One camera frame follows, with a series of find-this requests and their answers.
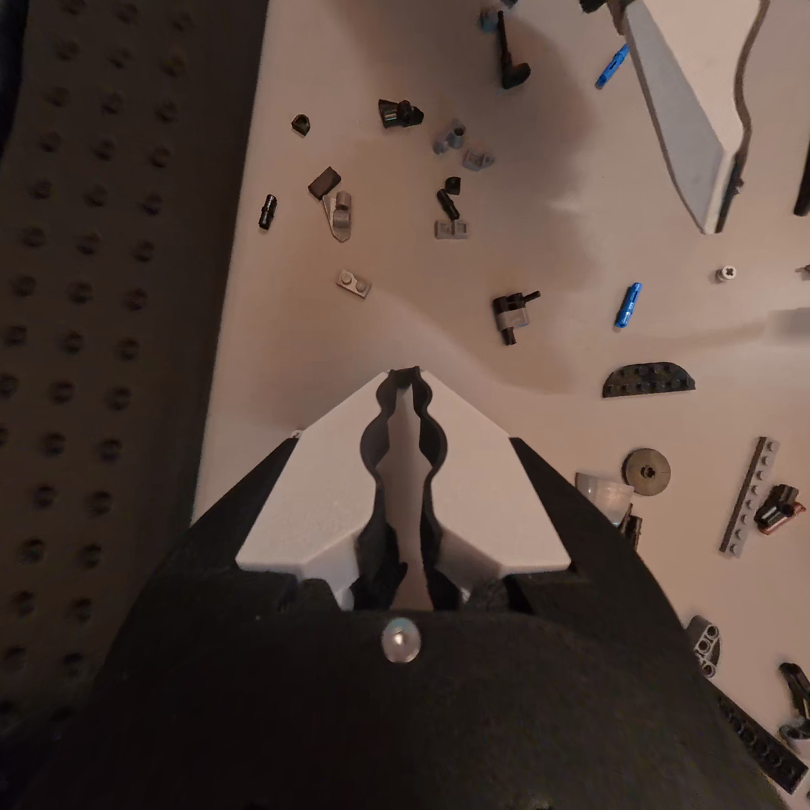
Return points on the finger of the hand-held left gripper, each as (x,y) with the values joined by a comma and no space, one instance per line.
(803,183)
(690,76)

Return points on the long black lego axle connector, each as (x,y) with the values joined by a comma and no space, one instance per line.
(509,54)

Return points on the dark grey half-round lego plate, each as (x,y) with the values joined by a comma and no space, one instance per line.
(648,379)

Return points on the black lego wedge piece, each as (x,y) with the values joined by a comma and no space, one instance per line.
(400,114)

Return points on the black and red lego connector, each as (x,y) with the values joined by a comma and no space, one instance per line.
(778,509)

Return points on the small grey lego plate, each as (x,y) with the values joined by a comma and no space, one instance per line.
(353,283)

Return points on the grey lego bracket piece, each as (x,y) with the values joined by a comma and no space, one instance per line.
(338,215)

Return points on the long black lego plate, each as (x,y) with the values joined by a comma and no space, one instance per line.
(759,747)

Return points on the dark round lego disc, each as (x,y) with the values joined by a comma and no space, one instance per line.
(646,471)

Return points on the black lego pin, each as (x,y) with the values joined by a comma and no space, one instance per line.
(633,528)
(267,212)
(447,204)

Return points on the small lego axle assembly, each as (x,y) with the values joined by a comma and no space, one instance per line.
(511,314)

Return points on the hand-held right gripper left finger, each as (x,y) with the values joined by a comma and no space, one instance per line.
(304,506)

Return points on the grey lego liftarm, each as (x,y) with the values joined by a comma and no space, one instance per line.
(705,645)

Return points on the grey lego piece cluster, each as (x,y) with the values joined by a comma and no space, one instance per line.
(449,136)

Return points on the small black rounded lego piece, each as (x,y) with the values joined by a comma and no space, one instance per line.
(300,123)

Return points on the long grey lego plate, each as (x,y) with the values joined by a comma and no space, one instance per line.
(750,497)

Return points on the grey two-hole lego piece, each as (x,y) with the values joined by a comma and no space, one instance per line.
(451,229)

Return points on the dark lego tile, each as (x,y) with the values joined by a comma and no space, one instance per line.
(324,182)

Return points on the blue lego pin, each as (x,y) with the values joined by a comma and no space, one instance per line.
(612,66)
(628,305)

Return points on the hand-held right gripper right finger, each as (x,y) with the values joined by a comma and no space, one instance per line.
(500,506)

